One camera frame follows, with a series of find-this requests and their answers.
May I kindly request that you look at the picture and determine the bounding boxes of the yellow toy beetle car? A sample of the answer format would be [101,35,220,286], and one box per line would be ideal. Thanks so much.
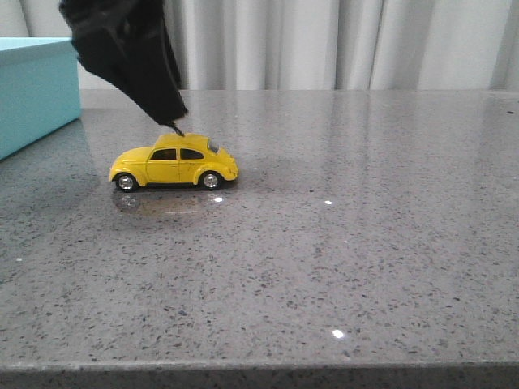
[109,133,239,192]

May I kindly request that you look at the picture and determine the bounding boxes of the grey pleated curtain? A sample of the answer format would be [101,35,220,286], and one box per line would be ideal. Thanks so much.
[1,1,518,90]

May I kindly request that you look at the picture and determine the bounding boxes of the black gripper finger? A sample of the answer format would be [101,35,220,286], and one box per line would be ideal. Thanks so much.
[59,1,188,135]

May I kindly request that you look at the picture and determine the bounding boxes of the light blue storage box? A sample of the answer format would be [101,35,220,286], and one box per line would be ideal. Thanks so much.
[1,37,81,159]

